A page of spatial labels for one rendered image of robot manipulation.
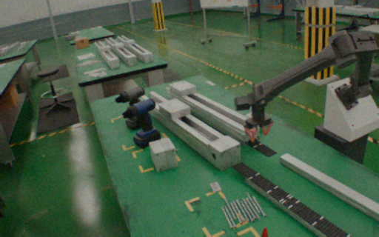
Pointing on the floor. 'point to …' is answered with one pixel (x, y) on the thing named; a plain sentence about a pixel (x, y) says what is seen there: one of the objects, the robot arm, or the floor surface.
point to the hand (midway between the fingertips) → (258, 136)
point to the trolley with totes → (374, 41)
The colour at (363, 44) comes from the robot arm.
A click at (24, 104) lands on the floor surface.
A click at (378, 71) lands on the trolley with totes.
